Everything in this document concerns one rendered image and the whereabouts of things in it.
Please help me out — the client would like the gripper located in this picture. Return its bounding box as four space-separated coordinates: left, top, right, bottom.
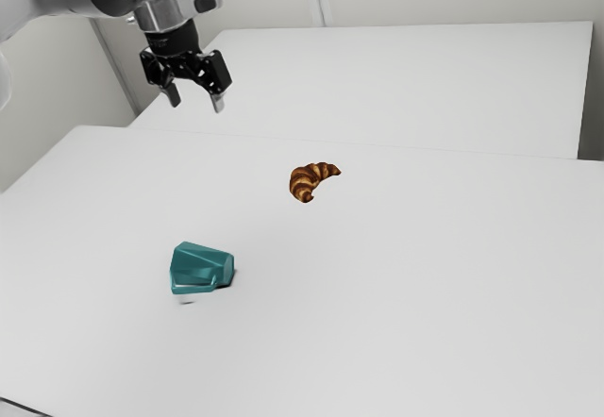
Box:
138 19 234 115

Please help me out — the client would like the teal faceted mug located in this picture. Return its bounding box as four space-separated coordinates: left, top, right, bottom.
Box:
168 241 236 295

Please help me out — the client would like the brown striped croissant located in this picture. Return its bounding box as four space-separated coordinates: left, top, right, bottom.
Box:
288 161 343 205

